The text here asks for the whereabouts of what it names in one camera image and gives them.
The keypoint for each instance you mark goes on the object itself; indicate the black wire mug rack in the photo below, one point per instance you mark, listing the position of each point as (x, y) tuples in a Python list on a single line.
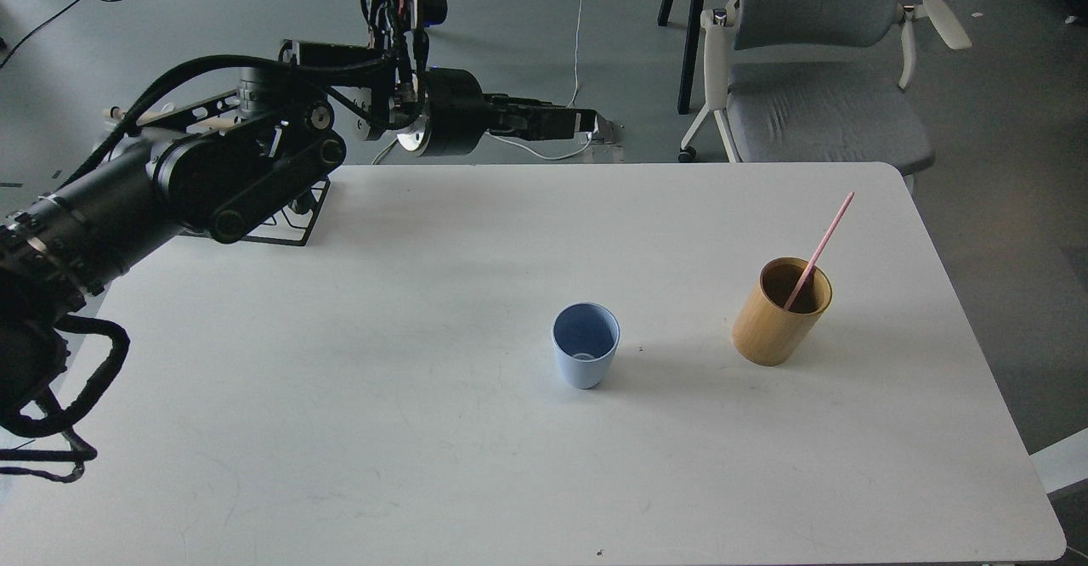
[(288, 227)]

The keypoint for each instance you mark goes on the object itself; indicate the bamboo cup holder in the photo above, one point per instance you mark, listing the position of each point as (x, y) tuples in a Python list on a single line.
[(780, 311)]

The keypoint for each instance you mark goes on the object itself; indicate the white power strip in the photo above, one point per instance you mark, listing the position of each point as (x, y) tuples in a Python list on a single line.
[(605, 131)]

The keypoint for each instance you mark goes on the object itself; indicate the pink chopstick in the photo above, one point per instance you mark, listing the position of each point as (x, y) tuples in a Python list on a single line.
[(810, 266)]

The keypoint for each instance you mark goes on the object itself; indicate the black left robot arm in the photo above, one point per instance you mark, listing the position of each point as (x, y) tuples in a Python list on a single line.
[(214, 147)]

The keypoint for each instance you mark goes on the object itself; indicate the grey office chair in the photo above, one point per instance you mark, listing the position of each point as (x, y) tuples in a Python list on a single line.
[(815, 111)]

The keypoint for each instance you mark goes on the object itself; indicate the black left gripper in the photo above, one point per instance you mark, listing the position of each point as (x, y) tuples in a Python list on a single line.
[(456, 115)]

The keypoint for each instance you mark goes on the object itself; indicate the blue cup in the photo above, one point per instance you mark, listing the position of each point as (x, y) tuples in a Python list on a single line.
[(584, 338)]

